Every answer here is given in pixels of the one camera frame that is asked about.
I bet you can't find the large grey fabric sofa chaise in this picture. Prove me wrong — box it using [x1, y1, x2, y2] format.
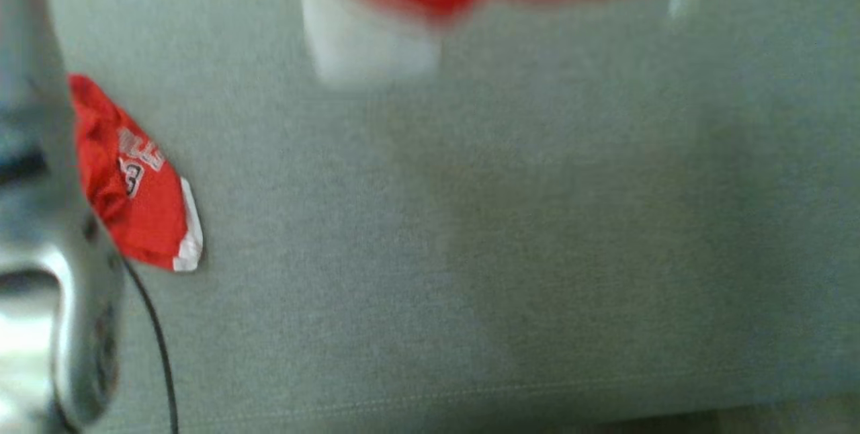
[40, 0, 860, 434]

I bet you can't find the red printed jersey white trim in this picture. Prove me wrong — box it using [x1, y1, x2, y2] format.
[67, 73, 204, 273]

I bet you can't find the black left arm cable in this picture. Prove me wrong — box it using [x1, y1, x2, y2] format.
[121, 258, 181, 434]

